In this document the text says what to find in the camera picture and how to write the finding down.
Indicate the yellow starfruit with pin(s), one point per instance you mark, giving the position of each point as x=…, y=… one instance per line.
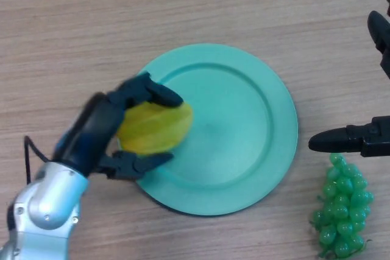
x=158, y=126

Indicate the green round plate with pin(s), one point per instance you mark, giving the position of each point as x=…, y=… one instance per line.
x=237, y=129

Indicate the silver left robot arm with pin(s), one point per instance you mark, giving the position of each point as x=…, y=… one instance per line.
x=48, y=205

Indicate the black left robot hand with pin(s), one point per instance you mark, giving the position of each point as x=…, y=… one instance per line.
x=91, y=129

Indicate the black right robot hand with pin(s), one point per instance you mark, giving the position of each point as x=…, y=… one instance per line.
x=374, y=139

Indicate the green grape bunch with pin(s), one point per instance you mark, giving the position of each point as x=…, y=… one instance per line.
x=344, y=203

